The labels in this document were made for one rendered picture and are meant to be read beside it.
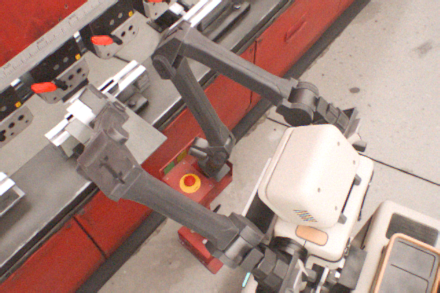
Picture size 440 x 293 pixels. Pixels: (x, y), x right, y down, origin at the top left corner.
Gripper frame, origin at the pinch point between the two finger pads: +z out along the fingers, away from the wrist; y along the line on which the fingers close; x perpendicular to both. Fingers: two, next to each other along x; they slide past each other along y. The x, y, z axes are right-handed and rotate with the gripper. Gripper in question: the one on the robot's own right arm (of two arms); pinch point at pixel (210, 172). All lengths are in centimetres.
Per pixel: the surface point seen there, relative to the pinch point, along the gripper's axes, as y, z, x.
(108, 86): 41.9, -17.1, 8.3
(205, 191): -4.2, -6.4, 8.3
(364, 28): 2, 73, -156
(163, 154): 19.0, 15.4, 3.3
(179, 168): 8.2, -3.4, 8.2
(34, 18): 49, -62, 22
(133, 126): 25.5, -21.7, 13.4
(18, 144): 89, 97, 32
